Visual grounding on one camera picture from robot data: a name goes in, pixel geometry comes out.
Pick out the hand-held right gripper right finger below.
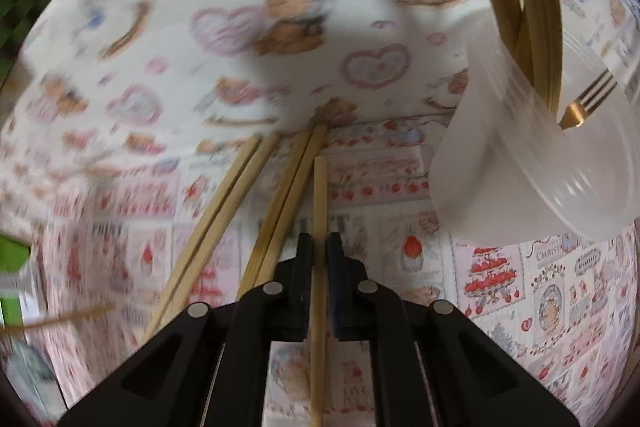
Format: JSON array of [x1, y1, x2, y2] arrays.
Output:
[[326, 232, 581, 427]]

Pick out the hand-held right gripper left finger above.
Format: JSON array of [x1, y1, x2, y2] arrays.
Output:
[[57, 232, 315, 427]]

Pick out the single wooden chopstick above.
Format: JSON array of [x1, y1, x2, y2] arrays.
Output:
[[142, 134, 262, 343], [160, 133, 282, 323], [0, 304, 117, 335], [235, 127, 315, 303], [309, 156, 330, 427], [250, 122, 328, 293]]

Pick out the translucent plastic cup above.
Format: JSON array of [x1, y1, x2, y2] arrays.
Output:
[[430, 14, 640, 243]]

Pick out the golden metal fork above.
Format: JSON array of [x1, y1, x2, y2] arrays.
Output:
[[558, 69, 618, 131]]

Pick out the green plastic bag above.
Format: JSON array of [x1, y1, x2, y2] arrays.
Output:
[[0, 242, 31, 323]]

